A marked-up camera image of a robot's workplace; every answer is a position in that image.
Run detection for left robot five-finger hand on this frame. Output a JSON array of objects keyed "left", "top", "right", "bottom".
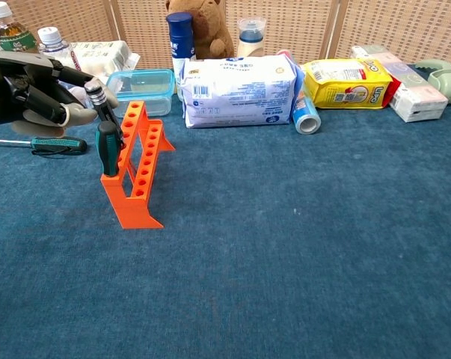
[{"left": 0, "top": 49, "right": 120, "bottom": 138}]

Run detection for long green-striped handle screwdriver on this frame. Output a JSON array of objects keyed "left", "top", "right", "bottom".
[{"left": 0, "top": 136, "right": 88, "bottom": 156}]

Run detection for small teal-black handle screwdriver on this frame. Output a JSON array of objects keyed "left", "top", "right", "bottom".
[{"left": 95, "top": 120, "right": 124, "bottom": 177}]

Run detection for orange screwdriver rack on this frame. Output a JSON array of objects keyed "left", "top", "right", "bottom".
[{"left": 99, "top": 100, "right": 177, "bottom": 230}]

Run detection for green label tea bottle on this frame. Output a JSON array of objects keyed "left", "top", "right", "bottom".
[{"left": 0, "top": 1, "right": 40, "bottom": 54}]

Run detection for clear water bottle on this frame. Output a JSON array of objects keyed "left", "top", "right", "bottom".
[{"left": 37, "top": 26, "right": 81, "bottom": 74}]

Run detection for white toilet paper pack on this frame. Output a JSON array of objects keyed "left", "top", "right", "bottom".
[{"left": 66, "top": 40, "right": 141, "bottom": 85}]

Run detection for clear container blue lid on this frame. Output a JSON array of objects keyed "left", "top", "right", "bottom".
[{"left": 105, "top": 68, "right": 176, "bottom": 118}]

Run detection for blue white spray can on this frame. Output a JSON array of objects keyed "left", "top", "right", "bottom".
[{"left": 166, "top": 11, "right": 197, "bottom": 101}]

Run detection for brown capybara plush toy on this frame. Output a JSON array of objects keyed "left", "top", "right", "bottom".
[{"left": 165, "top": 0, "right": 236, "bottom": 61}]

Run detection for white blue wipes pack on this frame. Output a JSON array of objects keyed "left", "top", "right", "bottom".
[{"left": 180, "top": 52, "right": 307, "bottom": 129}]

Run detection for cream bottle clear cap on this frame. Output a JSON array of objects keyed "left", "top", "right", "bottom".
[{"left": 236, "top": 16, "right": 267, "bottom": 58}]

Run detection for blue plastic wrap roll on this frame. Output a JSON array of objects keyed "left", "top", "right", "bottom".
[{"left": 277, "top": 49, "right": 322, "bottom": 135}]

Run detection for wicker folding screen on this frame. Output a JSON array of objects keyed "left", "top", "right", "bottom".
[{"left": 0, "top": 0, "right": 451, "bottom": 70}]

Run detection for blue carpet table cover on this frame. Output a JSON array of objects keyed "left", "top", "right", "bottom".
[{"left": 0, "top": 63, "right": 451, "bottom": 359}]

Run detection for yellow Lipo snack bag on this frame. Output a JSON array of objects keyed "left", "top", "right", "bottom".
[{"left": 302, "top": 58, "right": 394, "bottom": 110}]

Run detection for red yellow cookie box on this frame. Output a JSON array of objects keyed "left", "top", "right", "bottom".
[{"left": 385, "top": 80, "right": 402, "bottom": 108}]

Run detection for pastel tissue box pack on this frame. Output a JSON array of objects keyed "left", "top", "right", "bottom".
[{"left": 350, "top": 44, "right": 450, "bottom": 123}]

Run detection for pale green lint roller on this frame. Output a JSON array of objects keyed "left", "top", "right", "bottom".
[{"left": 414, "top": 58, "right": 451, "bottom": 105}]

